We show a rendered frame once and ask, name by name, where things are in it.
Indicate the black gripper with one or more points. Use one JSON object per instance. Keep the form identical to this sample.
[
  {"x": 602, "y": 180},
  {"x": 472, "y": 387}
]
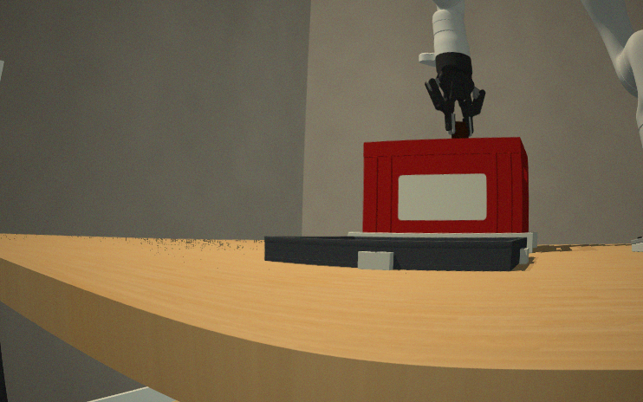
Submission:
[{"x": 454, "y": 78}]

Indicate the brown bottle with white label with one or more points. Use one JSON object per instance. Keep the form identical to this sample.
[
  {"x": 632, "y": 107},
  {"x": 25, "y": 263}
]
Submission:
[{"x": 461, "y": 131}]

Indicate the red crate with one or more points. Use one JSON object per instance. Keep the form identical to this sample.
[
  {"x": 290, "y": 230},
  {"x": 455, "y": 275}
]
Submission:
[{"x": 472, "y": 185}]

